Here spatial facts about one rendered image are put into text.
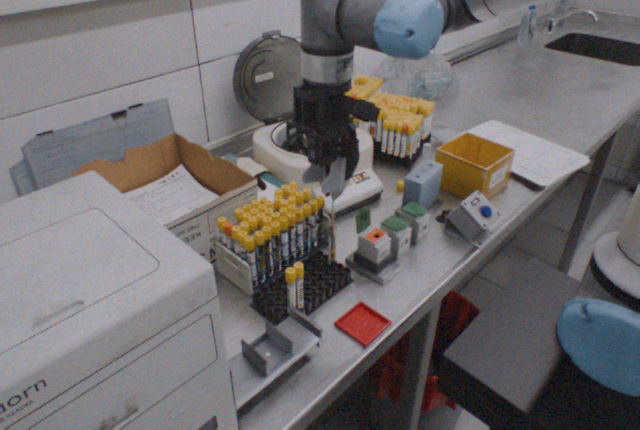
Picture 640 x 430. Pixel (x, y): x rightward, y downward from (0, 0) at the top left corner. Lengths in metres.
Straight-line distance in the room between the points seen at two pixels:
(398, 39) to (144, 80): 0.69
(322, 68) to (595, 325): 0.44
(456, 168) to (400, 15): 0.62
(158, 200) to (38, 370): 0.64
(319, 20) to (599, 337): 0.47
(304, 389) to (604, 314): 0.42
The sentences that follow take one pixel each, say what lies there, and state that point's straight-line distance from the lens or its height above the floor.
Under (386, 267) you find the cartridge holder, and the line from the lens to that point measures 0.93.
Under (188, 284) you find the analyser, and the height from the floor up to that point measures 1.17.
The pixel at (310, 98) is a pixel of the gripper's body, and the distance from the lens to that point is 0.68.
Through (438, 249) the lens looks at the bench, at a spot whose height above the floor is 0.87.
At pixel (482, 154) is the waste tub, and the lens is 1.26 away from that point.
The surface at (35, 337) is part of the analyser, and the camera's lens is 0.49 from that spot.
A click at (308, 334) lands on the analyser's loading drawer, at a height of 0.92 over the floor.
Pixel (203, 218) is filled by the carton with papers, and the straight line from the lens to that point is 0.88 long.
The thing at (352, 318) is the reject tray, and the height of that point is 0.88.
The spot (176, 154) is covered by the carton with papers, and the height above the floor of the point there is 0.97.
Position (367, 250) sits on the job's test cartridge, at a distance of 0.90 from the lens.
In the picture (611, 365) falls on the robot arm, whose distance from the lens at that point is 0.59.
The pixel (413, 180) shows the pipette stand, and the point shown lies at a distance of 1.03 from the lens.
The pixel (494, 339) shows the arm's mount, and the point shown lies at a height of 0.95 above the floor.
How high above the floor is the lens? 1.50
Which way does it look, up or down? 32 degrees down
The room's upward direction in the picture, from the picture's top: straight up
